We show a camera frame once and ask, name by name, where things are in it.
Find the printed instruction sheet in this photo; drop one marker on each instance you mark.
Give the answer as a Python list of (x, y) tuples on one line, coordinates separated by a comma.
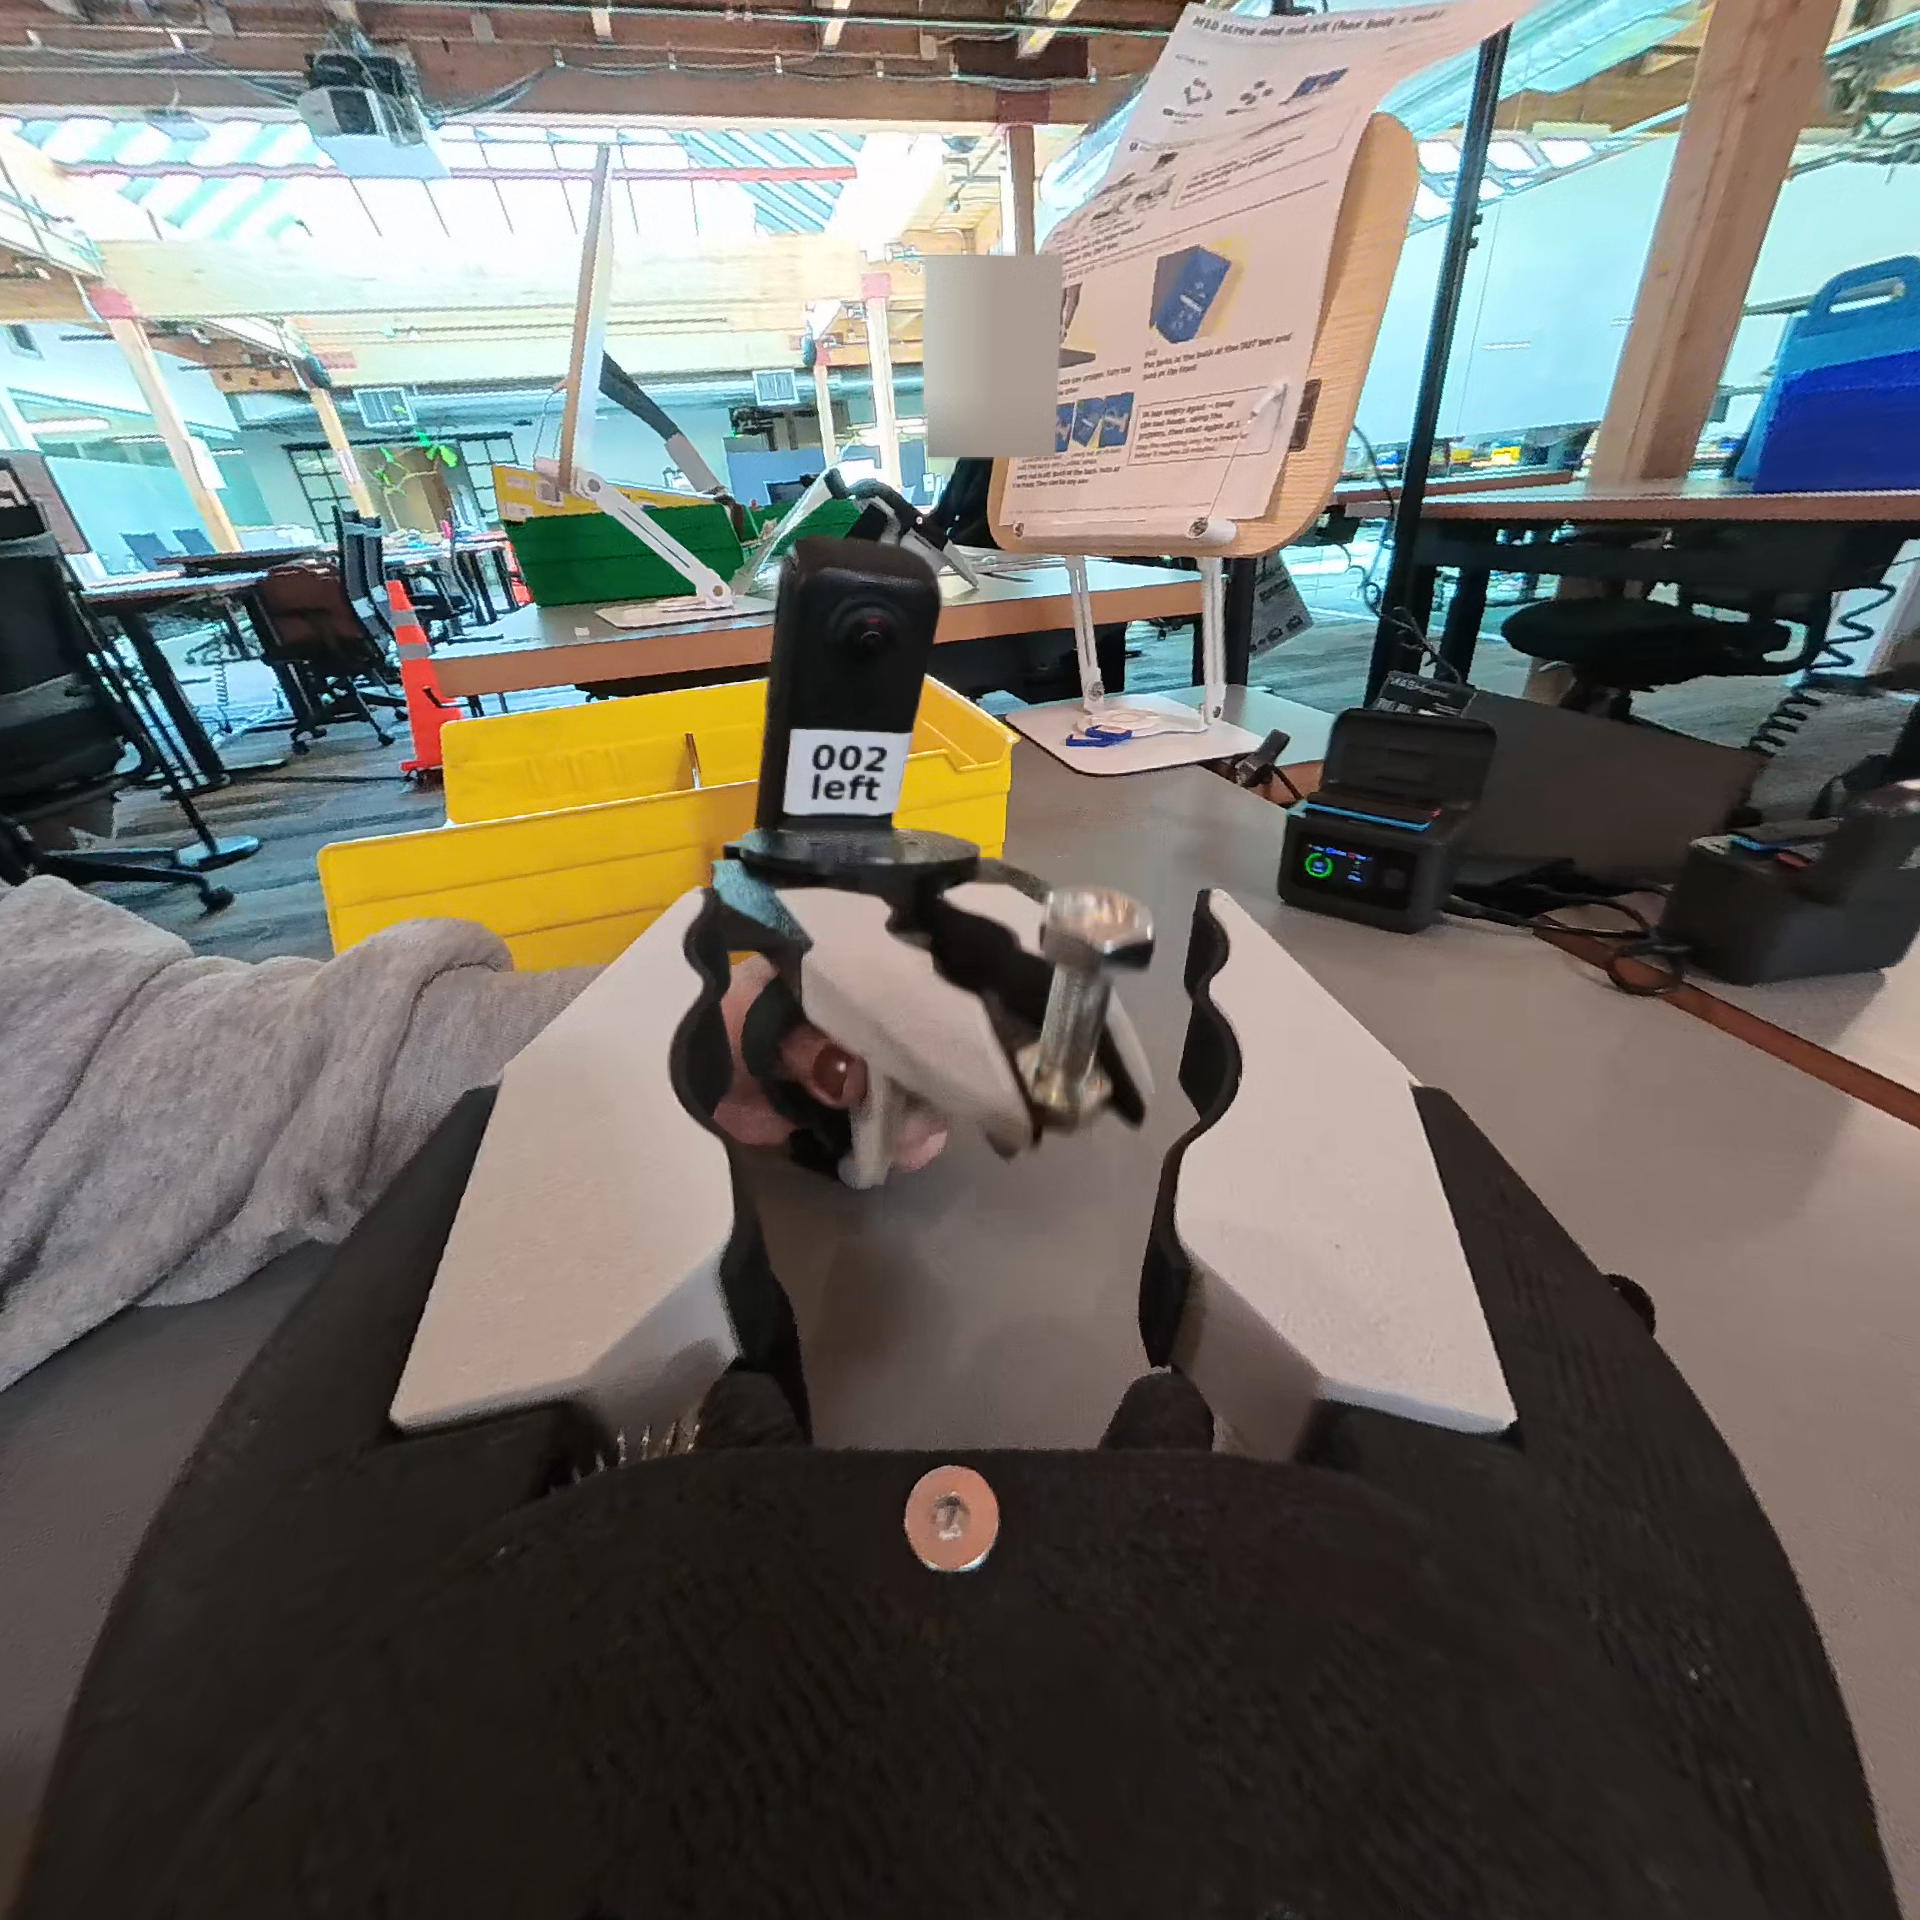
[(1200, 150)]

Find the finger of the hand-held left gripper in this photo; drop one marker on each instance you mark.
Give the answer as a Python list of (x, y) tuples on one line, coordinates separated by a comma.
[(931, 1035), (1133, 1083)]

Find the black pole stand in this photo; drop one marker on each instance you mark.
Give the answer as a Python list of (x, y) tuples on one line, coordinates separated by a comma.
[(1454, 375)]

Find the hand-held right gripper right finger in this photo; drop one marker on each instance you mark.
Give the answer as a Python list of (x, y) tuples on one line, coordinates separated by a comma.
[(1336, 1229)]

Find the wooden instruction board stand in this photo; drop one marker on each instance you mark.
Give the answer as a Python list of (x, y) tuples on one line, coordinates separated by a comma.
[(1356, 298)]

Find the orange traffic cone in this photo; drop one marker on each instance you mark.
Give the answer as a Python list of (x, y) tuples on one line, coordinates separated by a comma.
[(420, 705)]

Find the wooden post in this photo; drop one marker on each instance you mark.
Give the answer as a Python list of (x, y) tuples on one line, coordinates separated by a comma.
[(1711, 226)]

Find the white board stand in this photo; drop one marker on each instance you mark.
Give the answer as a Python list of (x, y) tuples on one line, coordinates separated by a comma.
[(587, 375)]

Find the green plastic bin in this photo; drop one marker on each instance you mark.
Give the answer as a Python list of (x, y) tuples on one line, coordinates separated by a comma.
[(600, 562)]

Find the black charging case with screen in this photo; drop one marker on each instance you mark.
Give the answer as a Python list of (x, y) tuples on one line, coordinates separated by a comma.
[(1395, 780)]

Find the person's left forearm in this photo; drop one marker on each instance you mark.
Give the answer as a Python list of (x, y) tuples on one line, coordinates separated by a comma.
[(225, 1080)]

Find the yellow plastic bin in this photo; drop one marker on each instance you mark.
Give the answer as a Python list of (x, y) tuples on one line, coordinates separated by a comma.
[(600, 884)]

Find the long wooden top desk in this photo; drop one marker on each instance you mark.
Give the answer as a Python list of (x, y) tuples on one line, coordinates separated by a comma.
[(600, 645)]

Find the person's left hand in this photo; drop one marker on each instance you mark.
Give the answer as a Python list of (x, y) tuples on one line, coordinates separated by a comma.
[(818, 1070)]

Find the dark grey charger box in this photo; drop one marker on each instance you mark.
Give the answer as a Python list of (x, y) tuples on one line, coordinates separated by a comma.
[(1800, 916)]

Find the black frame desk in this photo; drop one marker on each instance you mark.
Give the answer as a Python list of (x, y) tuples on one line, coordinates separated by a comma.
[(1651, 501)]

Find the black office chair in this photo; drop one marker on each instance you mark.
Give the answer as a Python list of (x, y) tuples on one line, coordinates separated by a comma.
[(44, 720), (309, 630), (1637, 638)]

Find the blue plastic tote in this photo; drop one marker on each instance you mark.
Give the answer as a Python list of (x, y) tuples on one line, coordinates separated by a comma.
[(1844, 406)]

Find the silver hex bolt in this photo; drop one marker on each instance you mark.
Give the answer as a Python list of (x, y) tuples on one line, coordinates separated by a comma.
[(1091, 927)]

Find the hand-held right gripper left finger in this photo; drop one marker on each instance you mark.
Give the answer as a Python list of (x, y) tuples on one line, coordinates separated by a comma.
[(584, 1201)]

